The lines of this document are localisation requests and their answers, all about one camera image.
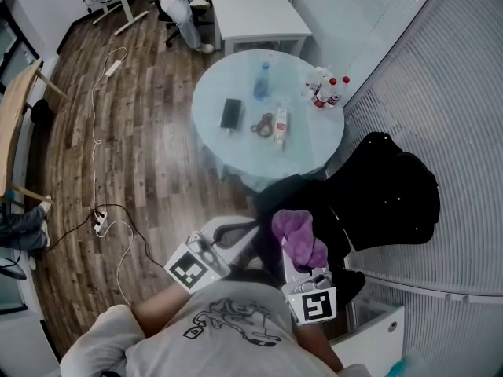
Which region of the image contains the long white cable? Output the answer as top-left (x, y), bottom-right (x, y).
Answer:
top-left (90, 46), bottom-right (129, 214)

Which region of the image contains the black cable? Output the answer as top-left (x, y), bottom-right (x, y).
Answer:
top-left (42, 203), bottom-right (171, 271)

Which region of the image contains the black office chair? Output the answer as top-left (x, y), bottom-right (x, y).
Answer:
top-left (200, 131), bottom-right (441, 309)

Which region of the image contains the person's right forearm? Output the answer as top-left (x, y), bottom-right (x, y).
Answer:
top-left (294, 320), bottom-right (343, 372)

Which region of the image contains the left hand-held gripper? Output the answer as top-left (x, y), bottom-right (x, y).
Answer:
top-left (163, 232), bottom-right (231, 293)

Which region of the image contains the looped white cable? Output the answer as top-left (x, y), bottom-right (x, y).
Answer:
top-left (100, 220), bottom-right (135, 306)

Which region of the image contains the white power strip with plugs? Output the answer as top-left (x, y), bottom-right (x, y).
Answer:
top-left (92, 209), bottom-right (108, 233)

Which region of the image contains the person's left forearm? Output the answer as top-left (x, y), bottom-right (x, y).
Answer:
top-left (131, 284), bottom-right (190, 338)

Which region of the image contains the blue water bottle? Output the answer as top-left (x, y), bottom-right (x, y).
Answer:
top-left (253, 61), bottom-right (273, 101)

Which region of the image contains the white cabinet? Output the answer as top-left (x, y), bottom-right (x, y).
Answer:
top-left (328, 303), bottom-right (406, 368)

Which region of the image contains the white drink bottle red label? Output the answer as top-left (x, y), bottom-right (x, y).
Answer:
top-left (273, 107), bottom-right (288, 151)

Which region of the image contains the round table with pale cover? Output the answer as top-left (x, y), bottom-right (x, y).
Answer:
top-left (191, 49), bottom-right (346, 194)

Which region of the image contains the wooden table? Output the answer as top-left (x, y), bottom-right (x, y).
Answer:
top-left (0, 57), bottom-right (72, 207)

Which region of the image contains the red cap plastic bottle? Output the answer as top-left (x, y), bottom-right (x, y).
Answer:
top-left (328, 75), bottom-right (351, 108)
top-left (313, 77), bottom-right (338, 109)

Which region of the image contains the black swivel chair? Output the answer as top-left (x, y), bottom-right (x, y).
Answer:
top-left (150, 0), bottom-right (209, 49)

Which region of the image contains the black phone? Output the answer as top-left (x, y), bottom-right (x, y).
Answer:
top-left (219, 98), bottom-right (243, 130)

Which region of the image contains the black jacket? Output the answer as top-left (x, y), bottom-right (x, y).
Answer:
top-left (325, 131), bottom-right (440, 253)

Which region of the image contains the person's grey printed shirt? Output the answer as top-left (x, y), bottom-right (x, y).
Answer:
top-left (59, 279), bottom-right (373, 377)

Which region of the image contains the white rectangular desk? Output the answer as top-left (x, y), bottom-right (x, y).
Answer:
top-left (208, 0), bottom-right (314, 57)

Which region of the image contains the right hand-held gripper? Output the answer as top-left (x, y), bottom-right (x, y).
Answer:
top-left (281, 272), bottom-right (338, 325)

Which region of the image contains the purple cloth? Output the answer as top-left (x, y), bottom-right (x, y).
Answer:
top-left (271, 209), bottom-right (329, 273)

